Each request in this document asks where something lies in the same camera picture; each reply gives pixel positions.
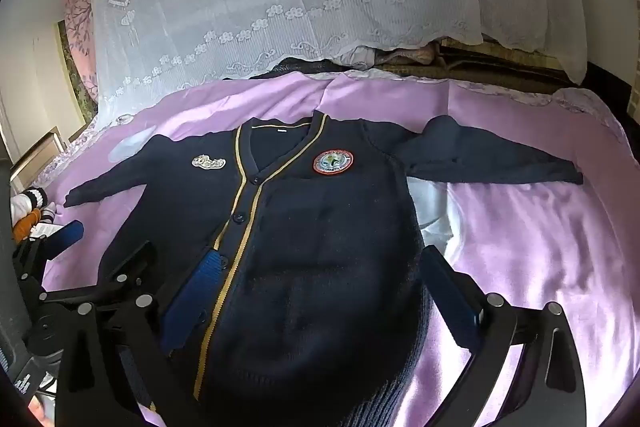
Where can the purple floral bedsheet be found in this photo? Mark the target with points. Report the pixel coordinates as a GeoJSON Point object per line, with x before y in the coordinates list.
{"type": "Point", "coordinates": [585, 107]}

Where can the lilac bed sheet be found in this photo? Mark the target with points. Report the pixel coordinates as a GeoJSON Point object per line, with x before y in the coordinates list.
{"type": "Point", "coordinates": [525, 247]}

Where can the navy knit cardigan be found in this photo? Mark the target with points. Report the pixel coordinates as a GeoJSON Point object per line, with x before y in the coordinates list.
{"type": "Point", "coordinates": [325, 282]}

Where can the dark blanket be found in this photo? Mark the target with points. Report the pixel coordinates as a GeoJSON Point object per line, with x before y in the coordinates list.
{"type": "Point", "coordinates": [300, 67]}

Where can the orange cloth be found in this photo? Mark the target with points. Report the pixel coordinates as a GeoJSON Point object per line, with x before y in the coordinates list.
{"type": "Point", "coordinates": [25, 227]}

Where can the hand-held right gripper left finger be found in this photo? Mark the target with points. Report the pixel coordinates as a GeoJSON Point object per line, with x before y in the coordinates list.
{"type": "Point", "coordinates": [195, 292]}

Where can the dark wooden bed frame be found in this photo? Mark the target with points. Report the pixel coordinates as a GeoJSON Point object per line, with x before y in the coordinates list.
{"type": "Point", "coordinates": [610, 79]}

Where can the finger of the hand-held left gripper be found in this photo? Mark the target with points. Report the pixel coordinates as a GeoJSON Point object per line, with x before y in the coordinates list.
{"type": "Point", "coordinates": [125, 269]}
{"type": "Point", "coordinates": [67, 233]}

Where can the striped white cloth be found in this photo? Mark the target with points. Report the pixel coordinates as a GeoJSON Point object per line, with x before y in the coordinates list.
{"type": "Point", "coordinates": [30, 202]}

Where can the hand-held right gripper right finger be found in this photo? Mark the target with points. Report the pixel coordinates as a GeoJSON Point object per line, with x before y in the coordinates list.
{"type": "Point", "coordinates": [450, 302]}

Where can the pink floral curtain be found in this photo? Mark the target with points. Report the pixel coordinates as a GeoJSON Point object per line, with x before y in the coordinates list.
{"type": "Point", "coordinates": [80, 37]}

